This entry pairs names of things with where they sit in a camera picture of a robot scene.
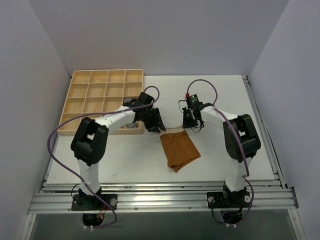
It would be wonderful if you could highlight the grey rolled sock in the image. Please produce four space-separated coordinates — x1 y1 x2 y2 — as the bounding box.
126 121 139 129

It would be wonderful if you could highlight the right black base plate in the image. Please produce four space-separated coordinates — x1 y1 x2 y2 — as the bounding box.
206 191 252 209

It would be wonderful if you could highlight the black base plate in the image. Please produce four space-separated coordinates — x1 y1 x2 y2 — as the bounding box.
206 191 252 209
71 193 118 211

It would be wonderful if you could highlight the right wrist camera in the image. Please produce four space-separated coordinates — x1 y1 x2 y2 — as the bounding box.
185 93 203 110

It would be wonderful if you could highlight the wooden compartment tray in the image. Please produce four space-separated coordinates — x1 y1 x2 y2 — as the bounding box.
59 69 144 123

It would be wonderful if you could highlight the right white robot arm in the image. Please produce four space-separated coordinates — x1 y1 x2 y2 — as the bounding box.
182 93 261 207

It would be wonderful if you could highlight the brown underwear cream waistband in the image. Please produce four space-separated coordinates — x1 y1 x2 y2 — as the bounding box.
160 126 201 173

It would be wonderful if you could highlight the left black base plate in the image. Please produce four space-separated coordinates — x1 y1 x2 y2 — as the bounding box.
71 193 118 211

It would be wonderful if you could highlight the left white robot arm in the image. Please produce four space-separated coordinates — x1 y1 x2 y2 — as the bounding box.
70 92 166 210

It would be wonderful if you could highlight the aluminium rail frame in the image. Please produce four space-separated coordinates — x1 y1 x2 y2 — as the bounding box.
21 75 305 240

